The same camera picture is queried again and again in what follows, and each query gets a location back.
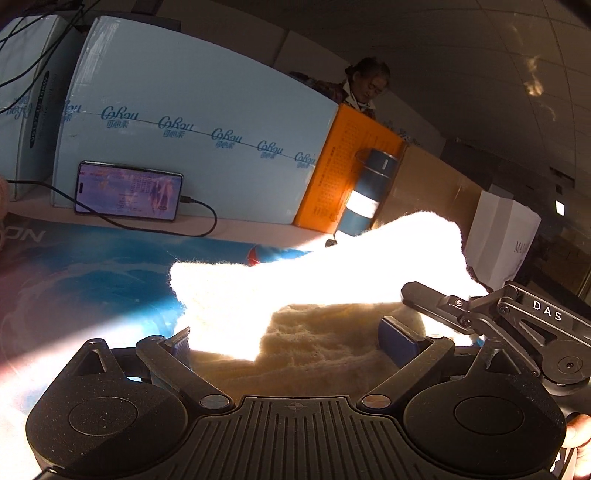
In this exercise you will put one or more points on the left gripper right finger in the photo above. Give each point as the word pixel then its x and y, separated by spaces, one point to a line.
pixel 421 362

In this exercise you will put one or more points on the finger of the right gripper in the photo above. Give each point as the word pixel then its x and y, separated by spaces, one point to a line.
pixel 479 315

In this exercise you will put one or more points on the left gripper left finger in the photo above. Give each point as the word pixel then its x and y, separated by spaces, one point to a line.
pixel 168 360

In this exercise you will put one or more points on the cream knitted sweater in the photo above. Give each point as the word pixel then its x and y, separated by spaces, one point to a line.
pixel 309 325

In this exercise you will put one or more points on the right hand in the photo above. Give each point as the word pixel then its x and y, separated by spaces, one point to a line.
pixel 578 434

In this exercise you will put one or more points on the white paper bag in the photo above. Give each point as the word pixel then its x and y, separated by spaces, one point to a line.
pixel 499 240

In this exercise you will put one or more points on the printed blue desk mat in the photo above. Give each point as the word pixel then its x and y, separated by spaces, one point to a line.
pixel 62 284

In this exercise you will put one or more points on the brown cardboard box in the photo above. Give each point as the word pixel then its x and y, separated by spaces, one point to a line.
pixel 426 183

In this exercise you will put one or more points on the blue white thermos bottle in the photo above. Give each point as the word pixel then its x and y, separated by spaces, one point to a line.
pixel 368 193

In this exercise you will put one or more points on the smartphone with lit screen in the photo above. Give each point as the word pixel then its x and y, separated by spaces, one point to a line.
pixel 124 191

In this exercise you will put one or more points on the orange cardboard box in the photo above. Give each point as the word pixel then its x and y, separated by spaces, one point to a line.
pixel 351 138

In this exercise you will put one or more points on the large light blue box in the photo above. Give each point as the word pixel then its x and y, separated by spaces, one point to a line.
pixel 244 137

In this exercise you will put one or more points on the person in background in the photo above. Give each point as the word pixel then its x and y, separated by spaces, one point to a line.
pixel 363 83

